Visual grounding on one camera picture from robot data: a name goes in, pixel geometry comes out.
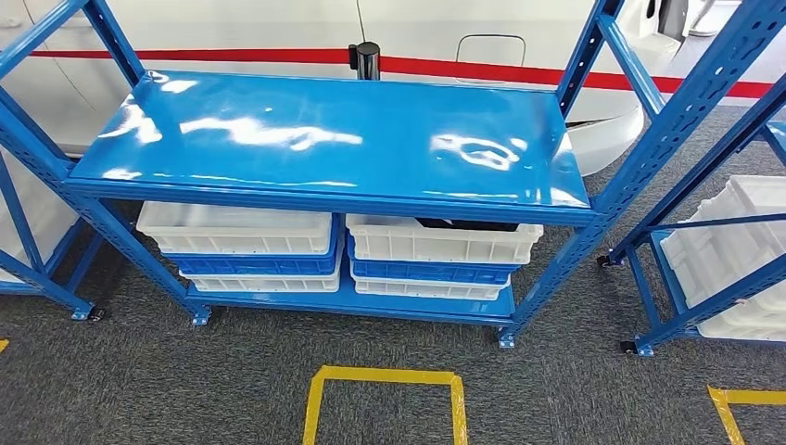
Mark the black part in crate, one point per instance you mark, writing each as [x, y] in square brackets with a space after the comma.
[466, 225]

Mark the blue metal shelf rack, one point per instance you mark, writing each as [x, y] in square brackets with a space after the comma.
[37, 279]
[338, 135]
[675, 325]

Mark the red barrier belt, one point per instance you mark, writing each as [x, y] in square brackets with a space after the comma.
[184, 55]
[491, 70]

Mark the white car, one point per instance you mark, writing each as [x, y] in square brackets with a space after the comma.
[245, 24]

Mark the yellow floor tape square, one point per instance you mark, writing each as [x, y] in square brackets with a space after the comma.
[721, 411]

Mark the black stanchion post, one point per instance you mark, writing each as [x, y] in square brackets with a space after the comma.
[366, 61]

